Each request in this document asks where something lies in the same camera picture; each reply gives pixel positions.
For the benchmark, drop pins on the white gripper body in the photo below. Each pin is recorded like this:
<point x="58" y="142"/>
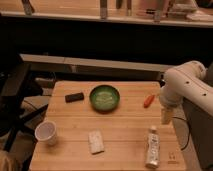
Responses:
<point x="166" y="115"/>

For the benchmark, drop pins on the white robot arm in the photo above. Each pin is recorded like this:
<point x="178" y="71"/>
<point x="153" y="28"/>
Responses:
<point x="185" y="81"/>

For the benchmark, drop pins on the white sponge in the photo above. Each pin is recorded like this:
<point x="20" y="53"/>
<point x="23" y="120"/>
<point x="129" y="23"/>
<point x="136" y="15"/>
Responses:
<point x="95" y="142"/>

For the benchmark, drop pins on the white paper cup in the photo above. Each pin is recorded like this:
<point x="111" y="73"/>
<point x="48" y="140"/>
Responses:
<point x="46" y="132"/>

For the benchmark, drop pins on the orange red pepper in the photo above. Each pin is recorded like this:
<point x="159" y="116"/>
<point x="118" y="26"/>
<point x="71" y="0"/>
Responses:
<point x="148" y="101"/>

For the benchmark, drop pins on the green bowl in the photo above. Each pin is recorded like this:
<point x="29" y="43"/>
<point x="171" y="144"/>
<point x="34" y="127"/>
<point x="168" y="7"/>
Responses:
<point x="104" y="98"/>

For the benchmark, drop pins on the black rectangular block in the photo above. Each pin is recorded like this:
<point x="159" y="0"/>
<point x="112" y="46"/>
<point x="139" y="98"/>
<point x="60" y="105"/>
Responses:
<point x="74" y="97"/>

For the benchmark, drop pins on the white plastic bottle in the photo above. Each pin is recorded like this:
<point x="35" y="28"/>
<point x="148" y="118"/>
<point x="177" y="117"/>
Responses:
<point x="152" y="157"/>

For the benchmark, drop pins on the black chair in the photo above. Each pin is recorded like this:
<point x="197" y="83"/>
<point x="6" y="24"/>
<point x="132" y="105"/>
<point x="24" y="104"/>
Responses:
<point x="19" y="84"/>

